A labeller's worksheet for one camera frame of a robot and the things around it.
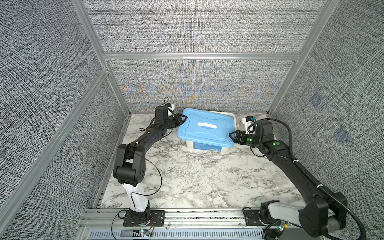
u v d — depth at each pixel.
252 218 0.73
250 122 0.71
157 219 0.73
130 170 0.49
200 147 0.95
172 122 0.80
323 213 0.39
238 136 0.71
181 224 0.73
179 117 0.83
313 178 0.45
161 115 0.73
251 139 0.67
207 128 0.86
